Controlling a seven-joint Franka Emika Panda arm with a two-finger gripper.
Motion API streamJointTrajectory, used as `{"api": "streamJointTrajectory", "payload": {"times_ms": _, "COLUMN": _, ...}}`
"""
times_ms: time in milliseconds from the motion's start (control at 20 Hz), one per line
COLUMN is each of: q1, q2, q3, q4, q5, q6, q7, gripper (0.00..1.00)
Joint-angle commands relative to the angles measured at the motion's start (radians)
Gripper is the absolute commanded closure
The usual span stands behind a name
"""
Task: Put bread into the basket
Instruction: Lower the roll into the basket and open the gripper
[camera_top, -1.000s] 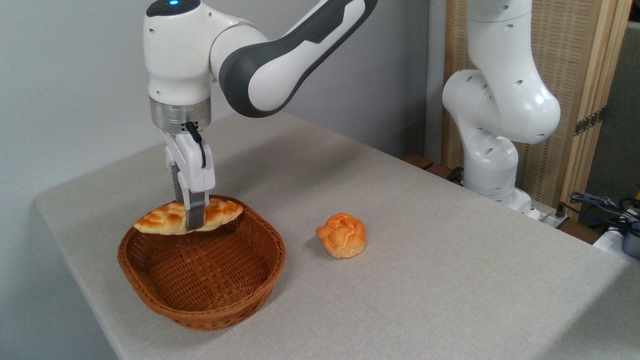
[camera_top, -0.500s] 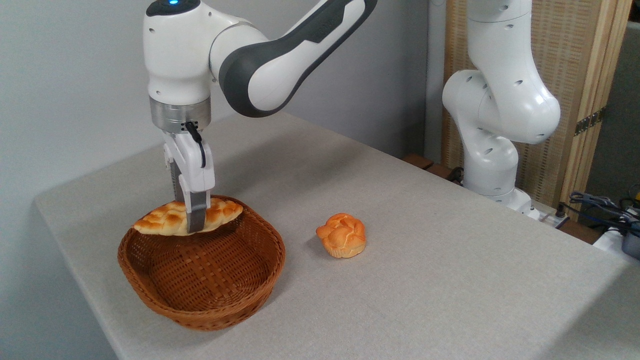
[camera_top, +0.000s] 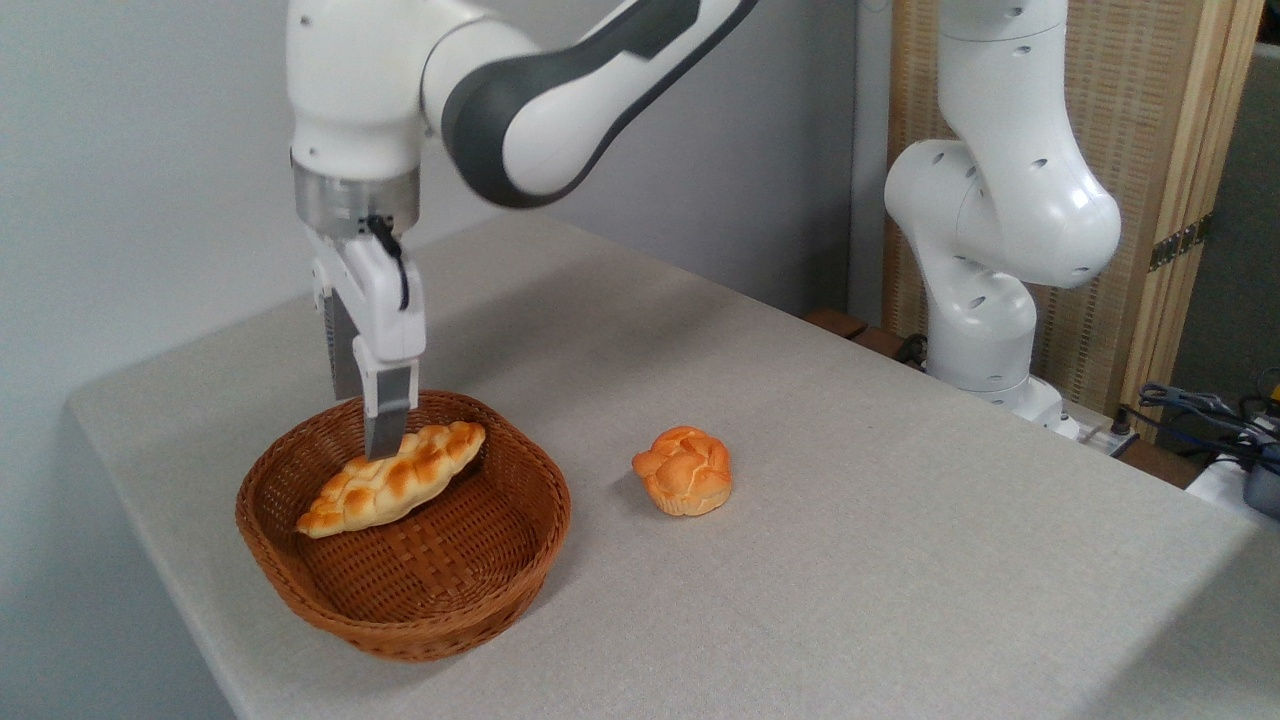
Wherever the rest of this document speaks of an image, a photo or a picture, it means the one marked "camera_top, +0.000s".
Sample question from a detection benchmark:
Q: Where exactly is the grey linen tablecloth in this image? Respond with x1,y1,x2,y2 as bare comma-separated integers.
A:
68,210,1280,720

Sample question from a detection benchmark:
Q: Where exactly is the dark metal screen hinge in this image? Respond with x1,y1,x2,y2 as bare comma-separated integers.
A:
1147,211,1214,273

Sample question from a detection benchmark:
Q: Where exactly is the round knotted bread bun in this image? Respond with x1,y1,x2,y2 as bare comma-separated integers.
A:
631,426,734,518

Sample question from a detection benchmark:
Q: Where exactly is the white power strip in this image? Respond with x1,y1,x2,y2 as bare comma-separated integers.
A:
1185,452,1280,531

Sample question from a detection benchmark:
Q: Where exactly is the blue black cable bundle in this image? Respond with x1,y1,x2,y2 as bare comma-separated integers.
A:
1120,380,1280,461

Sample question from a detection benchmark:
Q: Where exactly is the wooden rattan folding screen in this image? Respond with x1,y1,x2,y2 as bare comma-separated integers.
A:
885,0,1267,441

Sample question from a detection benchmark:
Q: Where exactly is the brown wooden block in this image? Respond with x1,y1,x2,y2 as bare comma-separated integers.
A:
804,308,909,361

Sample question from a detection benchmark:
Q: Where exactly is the long braided bread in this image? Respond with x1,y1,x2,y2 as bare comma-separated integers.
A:
296,421,487,540

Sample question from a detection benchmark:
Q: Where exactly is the grey power adapter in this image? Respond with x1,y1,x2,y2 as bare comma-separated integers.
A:
1242,444,1280,522

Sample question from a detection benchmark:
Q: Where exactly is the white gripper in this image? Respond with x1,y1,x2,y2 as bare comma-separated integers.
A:
307,227,429,462

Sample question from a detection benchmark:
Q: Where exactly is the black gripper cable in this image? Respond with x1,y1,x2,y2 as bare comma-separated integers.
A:
363,213,412,312

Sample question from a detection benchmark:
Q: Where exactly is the brown wicker basket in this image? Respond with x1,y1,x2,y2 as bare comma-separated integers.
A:
235,389,573,663

